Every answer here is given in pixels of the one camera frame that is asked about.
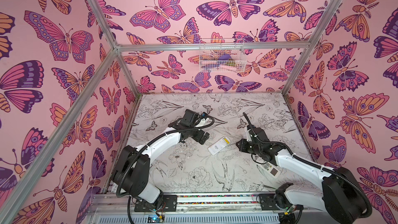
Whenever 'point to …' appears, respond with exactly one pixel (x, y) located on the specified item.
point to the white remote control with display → (272, 170)
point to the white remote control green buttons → (219, 145)
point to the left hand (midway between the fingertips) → (203, 130)
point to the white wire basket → (210, 49)
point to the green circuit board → (155, 219)
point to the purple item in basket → (225, 57)
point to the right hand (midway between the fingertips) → (236, 142)
